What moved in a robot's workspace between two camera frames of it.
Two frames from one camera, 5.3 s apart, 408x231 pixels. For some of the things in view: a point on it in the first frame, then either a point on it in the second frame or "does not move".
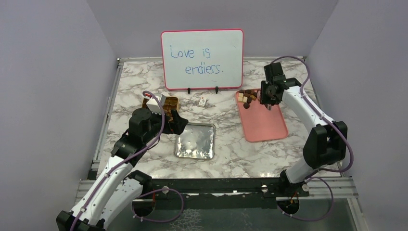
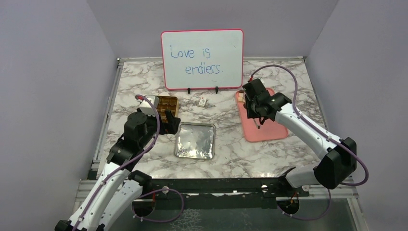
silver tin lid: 197,141 does not move
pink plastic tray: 261,124 does not move
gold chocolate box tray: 171,103 does not move
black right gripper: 264,99 to 250,114
